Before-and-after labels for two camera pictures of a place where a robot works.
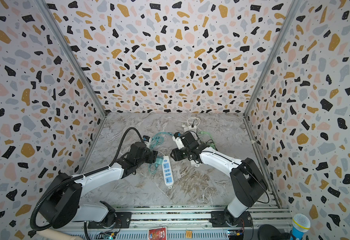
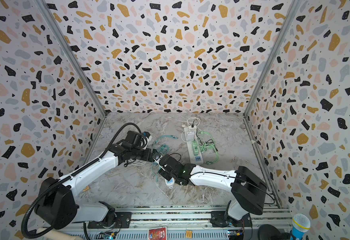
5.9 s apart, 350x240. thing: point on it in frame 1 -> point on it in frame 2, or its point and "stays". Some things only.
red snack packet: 158,233 stays
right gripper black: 175,154 -> 162,173
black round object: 268,232 stays
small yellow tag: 188,234 stays
